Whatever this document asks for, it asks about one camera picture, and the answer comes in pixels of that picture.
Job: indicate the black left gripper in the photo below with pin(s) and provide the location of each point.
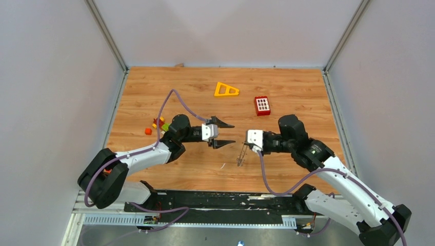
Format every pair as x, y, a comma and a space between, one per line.
217, 144

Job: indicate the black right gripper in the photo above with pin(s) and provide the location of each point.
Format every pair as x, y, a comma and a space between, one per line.
263, 151

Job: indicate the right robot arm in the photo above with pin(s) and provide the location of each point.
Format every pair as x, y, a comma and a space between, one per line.
330, 188

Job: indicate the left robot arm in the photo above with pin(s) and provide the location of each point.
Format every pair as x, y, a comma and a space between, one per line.
104, 179

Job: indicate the red toy window block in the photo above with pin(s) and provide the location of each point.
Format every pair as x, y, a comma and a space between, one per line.
262, 106

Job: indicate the toy brick car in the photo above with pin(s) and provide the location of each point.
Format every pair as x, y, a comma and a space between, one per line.
162, 124

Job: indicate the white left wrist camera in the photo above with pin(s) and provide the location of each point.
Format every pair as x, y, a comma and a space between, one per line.
209, 132

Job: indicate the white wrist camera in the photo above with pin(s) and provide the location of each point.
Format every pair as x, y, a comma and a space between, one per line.
209, 132
254, 140

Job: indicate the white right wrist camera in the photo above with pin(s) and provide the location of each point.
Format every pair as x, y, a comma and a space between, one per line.
254, 140

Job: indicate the yellow triangular toy frame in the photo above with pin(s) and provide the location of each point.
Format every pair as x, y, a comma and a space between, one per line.
224, 90

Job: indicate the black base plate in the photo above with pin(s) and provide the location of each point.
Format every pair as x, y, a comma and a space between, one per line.
226, 207

